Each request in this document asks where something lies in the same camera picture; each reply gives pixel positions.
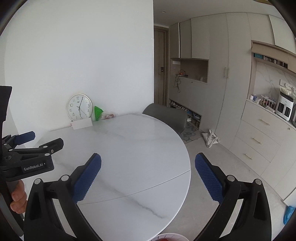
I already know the green plastic bag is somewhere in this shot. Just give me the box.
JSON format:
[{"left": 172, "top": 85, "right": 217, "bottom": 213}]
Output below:
[{"left": 94, "top": 106, "right": 103, "bottom": 121}]

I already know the person's left hand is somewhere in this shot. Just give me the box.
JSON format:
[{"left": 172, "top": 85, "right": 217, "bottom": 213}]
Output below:
[{"left": 10, "top": 180, "right": 27, "bottom": 214}]

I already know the white toaster oven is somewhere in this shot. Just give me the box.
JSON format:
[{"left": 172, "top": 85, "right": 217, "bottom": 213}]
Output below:
[{"left": 275, "top": 92, "right": 294, "bottom": 121}]

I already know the dish rack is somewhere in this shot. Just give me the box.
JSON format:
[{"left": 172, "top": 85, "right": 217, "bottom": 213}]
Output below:
[{"left": 259, "top": 95, "right": 277, "bottom": 113}]

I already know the wooden door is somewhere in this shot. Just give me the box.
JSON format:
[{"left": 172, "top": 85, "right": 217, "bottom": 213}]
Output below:
[{"left": 154, "top": 26, "right": 169, "bottom": 106}]

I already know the pink white trash bin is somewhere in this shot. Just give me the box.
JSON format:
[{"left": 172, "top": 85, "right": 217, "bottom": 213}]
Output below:
[{"left": 151, "top": 233, "right": 189, "bottom": 241}]

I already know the patterned floor mat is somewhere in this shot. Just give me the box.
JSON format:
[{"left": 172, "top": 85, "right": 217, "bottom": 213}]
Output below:
[{"left": 180, "top": 122, "right": 202, "bottom": 144}]

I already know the grey dining chair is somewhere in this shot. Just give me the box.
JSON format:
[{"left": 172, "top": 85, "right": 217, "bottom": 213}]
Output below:
[{"left": 142, "top": 103, "right": 188, "bottom": 135}]

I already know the white drawer cabinet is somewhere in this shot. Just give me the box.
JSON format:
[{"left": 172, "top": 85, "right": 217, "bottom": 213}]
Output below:
[{"left": 230, "top": 100, "right": 295, "bottom": 199}]

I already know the white card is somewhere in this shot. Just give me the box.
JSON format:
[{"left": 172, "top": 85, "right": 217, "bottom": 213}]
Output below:
[{"left": 70, "top": 118, "right": 93, "bottom": 130}]

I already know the white tote bag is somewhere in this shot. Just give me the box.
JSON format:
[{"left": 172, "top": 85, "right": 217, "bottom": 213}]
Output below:
[{"left": 202, "top": 129, "right": 220, "bottom": 148}]

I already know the red snack packet by wall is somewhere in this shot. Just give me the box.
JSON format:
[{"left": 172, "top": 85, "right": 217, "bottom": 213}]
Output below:
[{"left": 101, "top": 113, "right": 116, "bottom": 120}]

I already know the round white wall clock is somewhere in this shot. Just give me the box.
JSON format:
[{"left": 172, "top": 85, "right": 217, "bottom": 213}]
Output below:
[{"left": 66, "top": 93, "right": 93, "bottom": 121}]

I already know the tall grey wardrobe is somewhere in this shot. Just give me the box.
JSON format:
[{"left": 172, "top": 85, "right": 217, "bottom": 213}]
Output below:
[{"left": 169, "top": 13, "right": 295, "bottom": 148}]

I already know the blue plastic bag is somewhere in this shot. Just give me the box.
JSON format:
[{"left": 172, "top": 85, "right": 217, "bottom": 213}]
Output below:
[{"left": 283, "top": 206, "right": 295, "bottom": 225}]

